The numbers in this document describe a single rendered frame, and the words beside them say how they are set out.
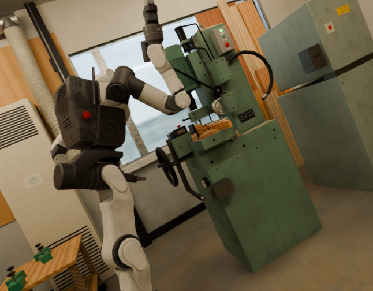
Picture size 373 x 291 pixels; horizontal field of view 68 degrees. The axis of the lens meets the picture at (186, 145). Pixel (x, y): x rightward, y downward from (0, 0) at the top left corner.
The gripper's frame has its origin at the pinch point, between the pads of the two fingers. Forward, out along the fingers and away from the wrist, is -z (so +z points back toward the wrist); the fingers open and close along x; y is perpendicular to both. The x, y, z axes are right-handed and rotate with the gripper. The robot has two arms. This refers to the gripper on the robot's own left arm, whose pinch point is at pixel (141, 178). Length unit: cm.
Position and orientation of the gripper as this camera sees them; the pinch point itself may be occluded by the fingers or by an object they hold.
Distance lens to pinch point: 173.7
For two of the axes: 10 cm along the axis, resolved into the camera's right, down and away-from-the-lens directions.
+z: -9.6, -0.8, -2.7
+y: 0.5, -9.9, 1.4
